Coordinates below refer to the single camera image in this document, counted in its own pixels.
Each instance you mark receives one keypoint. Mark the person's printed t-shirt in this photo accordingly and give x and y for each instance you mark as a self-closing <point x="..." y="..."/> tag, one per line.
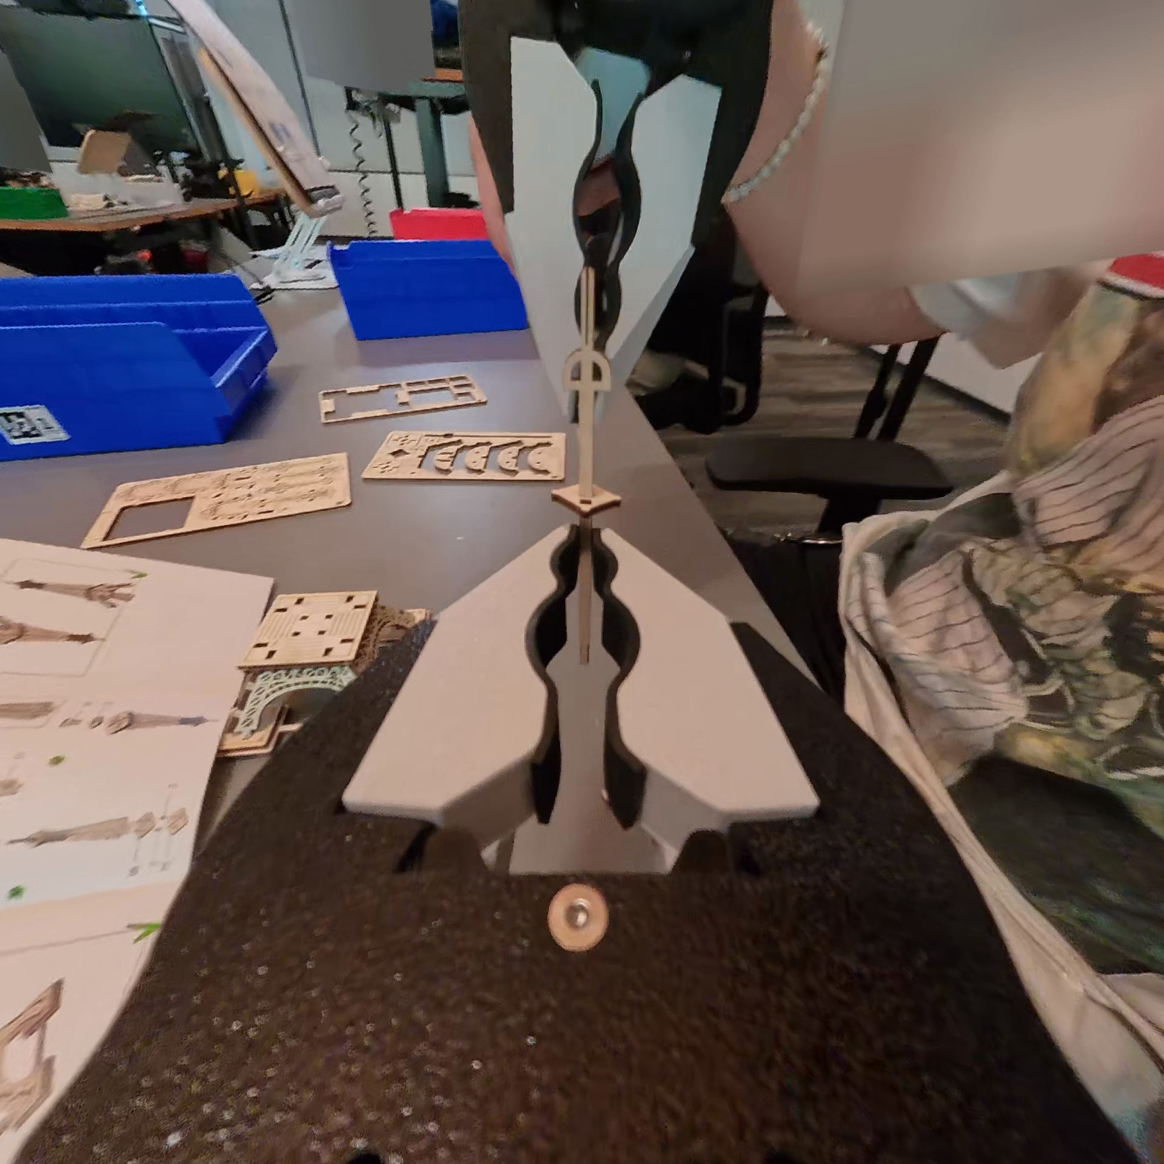
<point x="1000" y="591"/>

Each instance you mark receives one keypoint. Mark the task instruction sheet on stand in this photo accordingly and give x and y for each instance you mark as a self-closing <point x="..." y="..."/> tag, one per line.
<point x="245" y="118"/>

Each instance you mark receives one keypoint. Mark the white board stand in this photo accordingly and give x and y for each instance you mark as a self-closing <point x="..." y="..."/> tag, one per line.
<point x="296" y="250"/>

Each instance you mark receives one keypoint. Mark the large wooden parts sheet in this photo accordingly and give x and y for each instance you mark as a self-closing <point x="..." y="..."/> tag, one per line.
<point x="273" y="496"/>

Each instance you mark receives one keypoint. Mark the blue plastic bin with tag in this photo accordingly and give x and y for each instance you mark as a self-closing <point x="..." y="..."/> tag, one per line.
<point x="136" y="382"/>

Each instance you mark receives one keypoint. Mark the instruction booklet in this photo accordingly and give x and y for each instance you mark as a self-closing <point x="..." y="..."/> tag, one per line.
<point x="91" y="773"/>

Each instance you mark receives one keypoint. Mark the small wooden parts sheet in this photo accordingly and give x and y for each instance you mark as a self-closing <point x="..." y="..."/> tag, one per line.
<point x="363" y="400"/>

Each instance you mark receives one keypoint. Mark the person's right hand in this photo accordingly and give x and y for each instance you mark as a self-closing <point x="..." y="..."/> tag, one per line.
<point x="790" y="63"/>

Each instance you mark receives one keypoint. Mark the green plastic bin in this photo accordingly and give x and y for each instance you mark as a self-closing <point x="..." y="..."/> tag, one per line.
<point x="31" y="201"/>

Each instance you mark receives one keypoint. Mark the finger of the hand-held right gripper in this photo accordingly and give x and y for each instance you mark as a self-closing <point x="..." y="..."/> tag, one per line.
<point x="545" y="182"/>
<point x="673" y="182"/>

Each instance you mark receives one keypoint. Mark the red plastic bin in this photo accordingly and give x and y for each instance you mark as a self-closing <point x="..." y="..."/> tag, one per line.
<point x="441" y="225"/>

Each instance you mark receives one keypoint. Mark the person's right forearm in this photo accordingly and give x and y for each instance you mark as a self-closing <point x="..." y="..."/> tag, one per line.
<point x="800" y="263"/>

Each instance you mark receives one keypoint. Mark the wooden parts sheet with arches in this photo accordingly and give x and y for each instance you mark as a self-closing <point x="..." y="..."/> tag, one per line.
<point x="400" y="463"/>

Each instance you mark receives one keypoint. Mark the grey desk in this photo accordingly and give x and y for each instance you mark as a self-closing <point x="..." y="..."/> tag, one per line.
<point x="436" y="546"/>

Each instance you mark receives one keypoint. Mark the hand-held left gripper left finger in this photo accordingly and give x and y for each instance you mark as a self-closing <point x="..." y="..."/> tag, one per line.
<point x="454" y="718"/>

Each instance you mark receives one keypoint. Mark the wooden tower spire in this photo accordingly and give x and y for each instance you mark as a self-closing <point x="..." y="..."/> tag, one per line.
<point x="587" y="437"/>

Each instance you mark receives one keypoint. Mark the printed instruction sheet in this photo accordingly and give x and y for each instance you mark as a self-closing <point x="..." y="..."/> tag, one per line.
<point x="273" y="128"/>

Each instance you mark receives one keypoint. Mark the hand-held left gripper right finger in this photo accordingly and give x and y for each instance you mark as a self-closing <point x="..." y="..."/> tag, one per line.
<point x="718" y="728"/>

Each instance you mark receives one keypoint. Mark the wooden tower base model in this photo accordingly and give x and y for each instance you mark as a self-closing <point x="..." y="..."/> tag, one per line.
<point x="309" y="655"/>

